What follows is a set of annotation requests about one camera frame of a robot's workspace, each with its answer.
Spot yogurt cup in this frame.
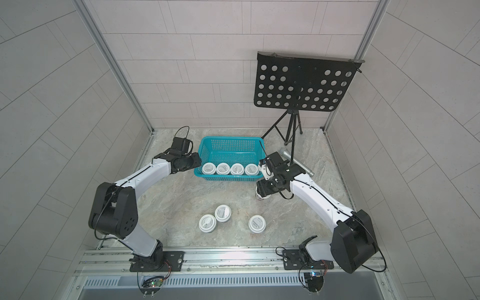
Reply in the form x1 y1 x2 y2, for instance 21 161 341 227
216 162 231 176
199 214 217 233
201 162 216 175
255 192 271 201
230 163 245 176
214 204 232 223
244 163 260 176
248 215 266 234

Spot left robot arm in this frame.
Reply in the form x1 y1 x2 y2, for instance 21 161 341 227
88 151 201 272

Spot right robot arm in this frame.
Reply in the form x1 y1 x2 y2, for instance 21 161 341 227
256 167 380 274

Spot teal plastic basket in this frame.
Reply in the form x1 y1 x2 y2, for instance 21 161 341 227
194 136 266 181

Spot silver metal cylinder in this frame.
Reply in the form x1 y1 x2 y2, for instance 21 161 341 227
279 148 315 177

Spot right circuit board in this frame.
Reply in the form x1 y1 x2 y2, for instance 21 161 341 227
303 272 325 293

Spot circuit board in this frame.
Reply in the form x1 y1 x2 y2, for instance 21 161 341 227
303 272 325 293
139 276 165 298

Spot black perforated music stand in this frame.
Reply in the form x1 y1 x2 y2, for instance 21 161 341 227
253 52 365 161

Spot left circuit board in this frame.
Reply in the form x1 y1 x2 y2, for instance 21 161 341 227
139 276 165 298

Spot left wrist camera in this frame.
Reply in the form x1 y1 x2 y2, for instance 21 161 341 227
171 136 193 156

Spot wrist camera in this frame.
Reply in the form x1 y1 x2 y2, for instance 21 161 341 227
171 136 193 156
259 152 290 180

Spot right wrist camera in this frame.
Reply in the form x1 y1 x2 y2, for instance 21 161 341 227
259 152 290 180

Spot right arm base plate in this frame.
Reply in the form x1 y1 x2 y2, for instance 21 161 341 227
276 247 335 271

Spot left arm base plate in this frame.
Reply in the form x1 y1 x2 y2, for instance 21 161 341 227
129 251 185 273

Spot aluminium mounting rail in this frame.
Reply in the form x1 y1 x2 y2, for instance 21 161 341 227
72 245 389 278

